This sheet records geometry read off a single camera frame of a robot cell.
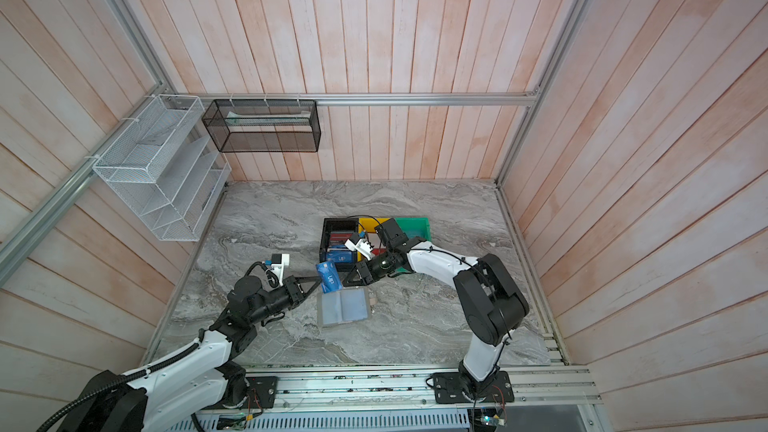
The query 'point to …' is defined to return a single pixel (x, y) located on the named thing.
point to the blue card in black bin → (340, 256)
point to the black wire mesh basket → (264, 125)
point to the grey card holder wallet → (345, 307)
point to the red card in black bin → (339, 236)
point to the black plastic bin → (337, 225)
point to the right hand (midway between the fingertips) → (349, 282)
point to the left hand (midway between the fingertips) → (322, 285)
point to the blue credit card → (329, 277)
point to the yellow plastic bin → (367, 230)
